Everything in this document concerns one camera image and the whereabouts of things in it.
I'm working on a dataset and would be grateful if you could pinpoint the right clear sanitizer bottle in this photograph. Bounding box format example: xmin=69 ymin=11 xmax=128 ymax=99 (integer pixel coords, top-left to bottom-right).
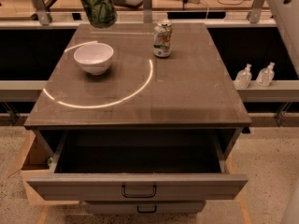
xmin=256 ymin=63 xmax=275 ymax=87

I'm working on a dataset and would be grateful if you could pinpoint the middle metal shelf bracket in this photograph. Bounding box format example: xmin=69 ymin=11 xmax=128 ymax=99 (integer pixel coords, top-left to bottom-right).
xmin=143 ymin=0 xmax=152 ymax=23

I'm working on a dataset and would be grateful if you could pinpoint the white ceramic bowl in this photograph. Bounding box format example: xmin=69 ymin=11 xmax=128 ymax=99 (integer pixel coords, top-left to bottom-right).
xmin=74 ymin=43 xmax=114 ymax=75

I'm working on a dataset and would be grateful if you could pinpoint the clear sanitizer bottle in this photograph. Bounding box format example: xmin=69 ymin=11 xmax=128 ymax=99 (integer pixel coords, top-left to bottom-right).
xmin=235 ymin=63 xmax=252 ymax=89
xmin=256 ymin=63 xmax=275 ymax=87

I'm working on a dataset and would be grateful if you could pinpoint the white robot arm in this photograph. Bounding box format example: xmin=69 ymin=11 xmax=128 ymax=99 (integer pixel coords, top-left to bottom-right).
xmin=266 ymin=0 xmax=299 ymax=75

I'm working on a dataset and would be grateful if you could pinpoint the left clear sanitizer bottle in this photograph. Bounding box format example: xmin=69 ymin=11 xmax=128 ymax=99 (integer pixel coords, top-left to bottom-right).
xmin=235 ymin=63 xmax=252 ymax=89

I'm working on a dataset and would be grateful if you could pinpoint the open top drawer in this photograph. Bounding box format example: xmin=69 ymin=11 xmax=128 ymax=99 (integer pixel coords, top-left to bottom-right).
xmin=27 ymin=130 xmax=248 ymax=202

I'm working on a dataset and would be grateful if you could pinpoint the metal shelf bracket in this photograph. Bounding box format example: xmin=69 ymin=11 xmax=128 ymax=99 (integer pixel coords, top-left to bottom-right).
xmin=143 ymin=0 xmax=152 ymax=23
xmin=247 ymin=0 xmax=265 ymax=23
xmin=31 ymin=0 xmax=51 ymax=25

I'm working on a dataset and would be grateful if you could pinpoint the right metal shelf bracket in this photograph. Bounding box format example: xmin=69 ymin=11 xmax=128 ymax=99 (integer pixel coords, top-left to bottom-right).
xmin=247 ymin=0 xmax=265 ymax=23

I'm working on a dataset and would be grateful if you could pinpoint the grey drawer cabinet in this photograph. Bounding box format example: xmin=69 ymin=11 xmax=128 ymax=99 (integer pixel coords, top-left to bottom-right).
xmin=23 ymin=22 xmax=253 ymax=217

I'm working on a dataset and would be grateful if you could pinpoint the left metal shelf bracket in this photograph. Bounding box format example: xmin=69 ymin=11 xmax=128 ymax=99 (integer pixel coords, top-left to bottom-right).
xmin=31 ymin=0 xmax=51 ymax=25

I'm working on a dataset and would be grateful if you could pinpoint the lower closed drawer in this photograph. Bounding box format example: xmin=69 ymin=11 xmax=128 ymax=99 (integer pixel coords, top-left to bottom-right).
xmin=82 ymin=201 xmax=206 ymax=215

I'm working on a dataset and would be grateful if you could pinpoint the white green soda can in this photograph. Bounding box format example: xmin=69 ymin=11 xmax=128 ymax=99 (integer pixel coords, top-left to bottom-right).
xmin=153 ymin=20 xmax=172 ymax=58

